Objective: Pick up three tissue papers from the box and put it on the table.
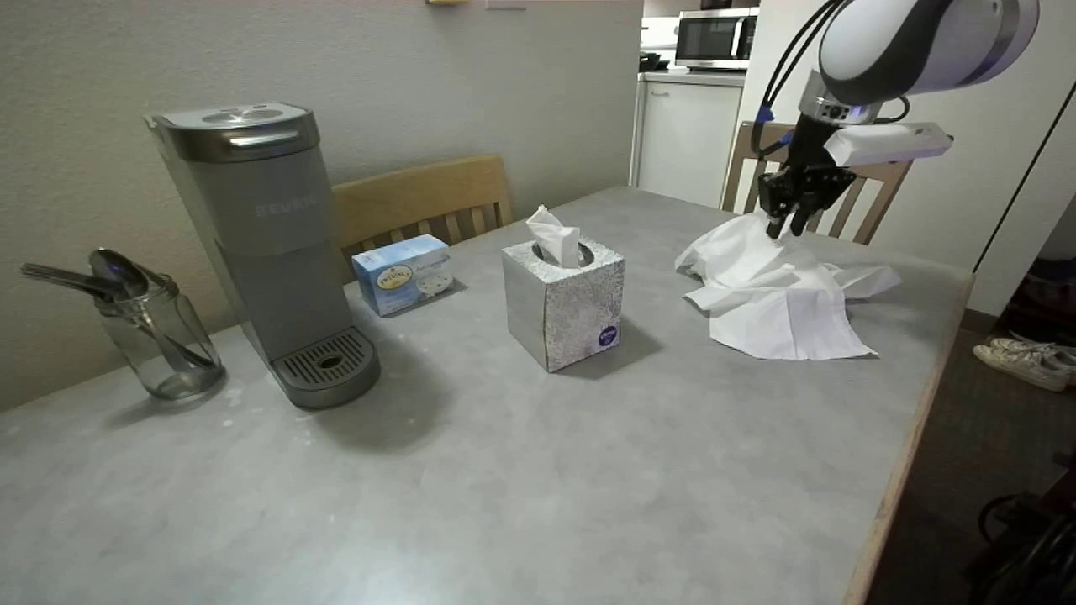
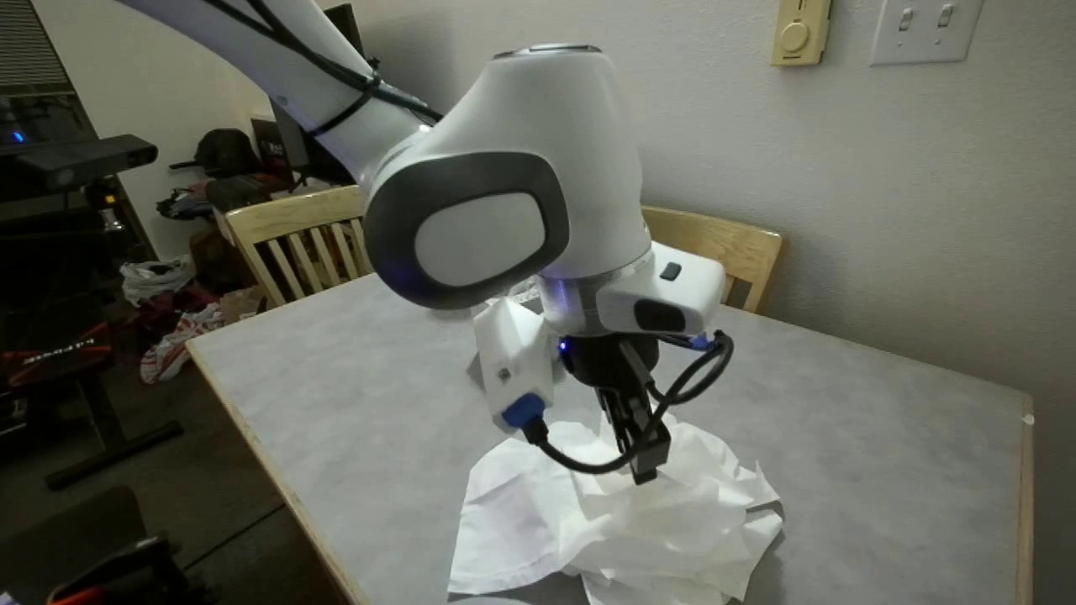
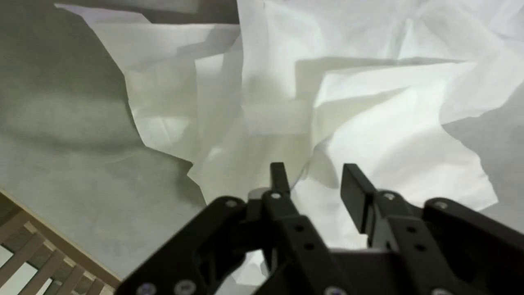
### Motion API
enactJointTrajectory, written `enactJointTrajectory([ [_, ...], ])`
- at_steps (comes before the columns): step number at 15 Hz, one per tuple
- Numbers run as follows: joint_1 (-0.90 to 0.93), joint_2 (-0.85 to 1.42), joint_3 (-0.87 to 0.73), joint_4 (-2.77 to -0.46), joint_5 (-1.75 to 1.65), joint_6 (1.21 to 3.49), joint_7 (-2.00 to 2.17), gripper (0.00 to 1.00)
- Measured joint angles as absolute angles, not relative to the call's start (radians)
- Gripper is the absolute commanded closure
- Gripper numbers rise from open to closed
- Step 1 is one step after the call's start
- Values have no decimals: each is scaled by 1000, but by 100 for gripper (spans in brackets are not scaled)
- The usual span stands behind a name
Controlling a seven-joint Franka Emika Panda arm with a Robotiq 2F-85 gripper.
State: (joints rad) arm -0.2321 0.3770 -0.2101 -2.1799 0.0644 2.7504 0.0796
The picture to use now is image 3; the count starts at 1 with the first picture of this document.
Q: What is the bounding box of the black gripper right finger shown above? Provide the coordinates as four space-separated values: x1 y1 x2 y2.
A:
340 162 524 295

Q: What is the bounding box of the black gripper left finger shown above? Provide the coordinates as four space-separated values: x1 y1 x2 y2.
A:
112 160 350 295

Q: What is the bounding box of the wooden slat-back chair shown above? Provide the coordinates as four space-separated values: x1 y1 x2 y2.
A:
0 209 104 295

